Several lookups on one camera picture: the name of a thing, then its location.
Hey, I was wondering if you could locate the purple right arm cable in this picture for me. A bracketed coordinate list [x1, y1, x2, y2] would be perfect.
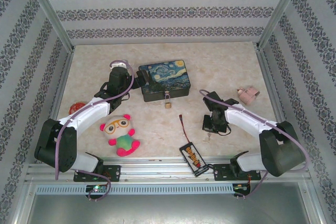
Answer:
[198, 89, 310, 200]

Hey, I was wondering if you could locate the aluminium mounting rail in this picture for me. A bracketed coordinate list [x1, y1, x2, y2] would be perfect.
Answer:
[25, 155, 312, 183]

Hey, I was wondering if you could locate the grey slotted cable duct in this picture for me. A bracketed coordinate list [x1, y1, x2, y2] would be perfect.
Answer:
[35, 184, 234, 195]

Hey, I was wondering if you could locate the small circuit board green light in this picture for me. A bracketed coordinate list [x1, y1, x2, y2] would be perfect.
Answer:
[86, 184, 108, 193]

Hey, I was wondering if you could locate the aluminium frame post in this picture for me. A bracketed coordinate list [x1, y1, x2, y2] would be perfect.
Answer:
[256, 0, 308, 50]
[20, 0, 76, 51]

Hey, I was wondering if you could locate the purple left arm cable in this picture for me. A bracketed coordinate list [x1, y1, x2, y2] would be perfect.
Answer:
[54, 60, 136, 202]

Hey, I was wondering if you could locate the thin red and black wire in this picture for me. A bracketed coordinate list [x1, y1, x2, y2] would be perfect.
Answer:
[178, 114, 190, 142]

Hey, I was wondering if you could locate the pink plastic toy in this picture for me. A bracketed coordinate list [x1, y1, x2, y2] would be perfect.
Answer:
[237, 86, 260, 105]

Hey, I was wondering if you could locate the aluminium table side rail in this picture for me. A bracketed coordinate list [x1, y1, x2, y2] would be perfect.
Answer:
[39, 48, 76, 163]
[256, 47, 299, 162]

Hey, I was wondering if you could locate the plush panda toy with glasses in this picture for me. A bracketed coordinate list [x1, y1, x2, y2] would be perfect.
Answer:
[99, 114, 141, 158]

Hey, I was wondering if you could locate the red printed tape roll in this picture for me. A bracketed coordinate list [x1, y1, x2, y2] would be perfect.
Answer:
[69, 102, 87, 116]

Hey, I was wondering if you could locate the black battery balance board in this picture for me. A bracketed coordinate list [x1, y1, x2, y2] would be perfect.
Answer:
[179, 142, 209, 177]

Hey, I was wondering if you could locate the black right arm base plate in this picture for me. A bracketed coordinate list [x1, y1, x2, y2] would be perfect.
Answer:
[213, 163, 262, 182]

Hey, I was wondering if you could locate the grey metal shelf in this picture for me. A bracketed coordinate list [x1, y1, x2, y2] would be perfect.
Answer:
[15, 194, 322, 224]

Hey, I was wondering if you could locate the small brass padlock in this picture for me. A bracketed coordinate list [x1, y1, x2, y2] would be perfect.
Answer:
[164, 90, 173, 110]

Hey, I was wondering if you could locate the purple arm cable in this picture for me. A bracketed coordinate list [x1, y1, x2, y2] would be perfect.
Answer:
[198, 89, 310, 200]
[54, 60, 136, 202]

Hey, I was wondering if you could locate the starry night painted tin box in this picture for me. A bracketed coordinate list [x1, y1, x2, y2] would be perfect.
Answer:
[138, 60, 192, 103]

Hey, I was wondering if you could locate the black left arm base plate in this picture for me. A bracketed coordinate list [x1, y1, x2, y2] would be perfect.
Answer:
[73, 165, 121, 183]

